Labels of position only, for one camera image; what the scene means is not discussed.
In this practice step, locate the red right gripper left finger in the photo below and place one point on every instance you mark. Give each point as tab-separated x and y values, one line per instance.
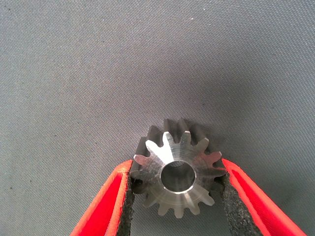
103	204

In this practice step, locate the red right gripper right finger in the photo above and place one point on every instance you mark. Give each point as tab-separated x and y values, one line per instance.
258	204

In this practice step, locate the small steel planetary gear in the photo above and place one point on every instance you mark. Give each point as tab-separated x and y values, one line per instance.
157	155

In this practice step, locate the dark grey table cloth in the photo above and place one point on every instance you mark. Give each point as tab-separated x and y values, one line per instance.
98	73

